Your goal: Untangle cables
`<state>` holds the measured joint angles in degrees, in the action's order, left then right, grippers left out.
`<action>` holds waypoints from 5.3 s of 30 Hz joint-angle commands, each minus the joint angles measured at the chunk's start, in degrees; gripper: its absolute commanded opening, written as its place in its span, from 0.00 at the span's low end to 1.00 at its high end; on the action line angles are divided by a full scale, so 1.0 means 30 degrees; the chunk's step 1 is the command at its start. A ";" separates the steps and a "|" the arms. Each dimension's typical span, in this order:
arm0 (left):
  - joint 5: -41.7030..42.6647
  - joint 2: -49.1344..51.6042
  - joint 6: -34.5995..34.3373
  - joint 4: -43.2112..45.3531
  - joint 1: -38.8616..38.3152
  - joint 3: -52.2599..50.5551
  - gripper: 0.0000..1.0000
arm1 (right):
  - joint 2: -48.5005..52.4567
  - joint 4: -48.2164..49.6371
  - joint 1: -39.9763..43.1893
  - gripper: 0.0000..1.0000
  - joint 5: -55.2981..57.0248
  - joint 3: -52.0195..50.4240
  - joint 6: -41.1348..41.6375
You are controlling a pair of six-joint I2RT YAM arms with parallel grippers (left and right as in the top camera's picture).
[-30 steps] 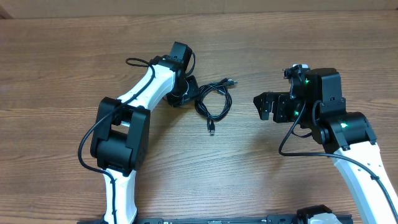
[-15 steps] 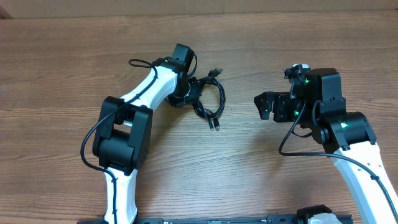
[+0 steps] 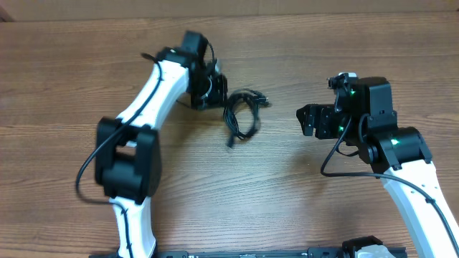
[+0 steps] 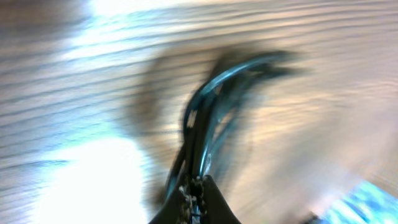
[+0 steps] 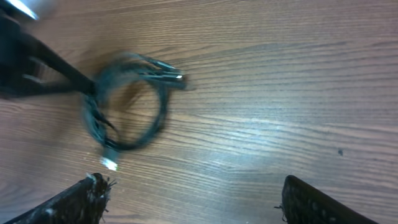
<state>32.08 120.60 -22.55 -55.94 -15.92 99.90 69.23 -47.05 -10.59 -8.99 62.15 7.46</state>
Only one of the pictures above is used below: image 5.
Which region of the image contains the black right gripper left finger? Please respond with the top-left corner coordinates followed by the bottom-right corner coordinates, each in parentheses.
top-left (4, 173), bottom-right (117, 224)

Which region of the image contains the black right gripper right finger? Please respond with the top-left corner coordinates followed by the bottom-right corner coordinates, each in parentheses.
top-left (276, 175), bottom-right (377, 224)

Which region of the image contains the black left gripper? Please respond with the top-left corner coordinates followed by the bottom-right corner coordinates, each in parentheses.
top-left (1, 12), bottom-right (96, 98)

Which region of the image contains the black USB cable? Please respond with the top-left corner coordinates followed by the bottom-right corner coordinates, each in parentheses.
top-left (80, 52), bottom-right (189, 172)

